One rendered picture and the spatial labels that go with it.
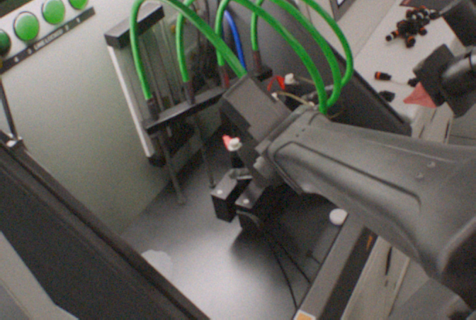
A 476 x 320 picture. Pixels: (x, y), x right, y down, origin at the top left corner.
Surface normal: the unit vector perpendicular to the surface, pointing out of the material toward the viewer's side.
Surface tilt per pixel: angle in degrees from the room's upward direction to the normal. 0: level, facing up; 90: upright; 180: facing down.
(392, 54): 0
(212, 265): 0
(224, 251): 0
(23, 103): 90
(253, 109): 45
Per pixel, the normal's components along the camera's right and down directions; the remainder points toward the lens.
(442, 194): -0.68, -0.72
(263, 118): 0.00, -0.03
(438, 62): 0.40, -0.25
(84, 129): 0.85, 0.25
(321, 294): -0.14, -0.75
